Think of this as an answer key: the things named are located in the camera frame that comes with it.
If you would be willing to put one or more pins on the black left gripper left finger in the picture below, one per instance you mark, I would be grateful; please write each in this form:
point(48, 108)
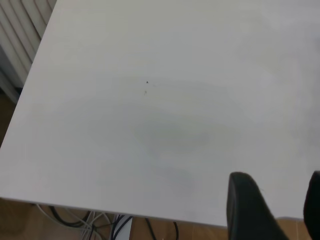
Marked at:
point(247, 212)

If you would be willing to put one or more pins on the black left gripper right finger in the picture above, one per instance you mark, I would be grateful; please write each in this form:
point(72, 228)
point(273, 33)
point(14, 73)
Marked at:
point(313, 205)

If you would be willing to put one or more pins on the white table leg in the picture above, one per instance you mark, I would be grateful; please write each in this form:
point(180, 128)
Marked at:
point(126, 232)

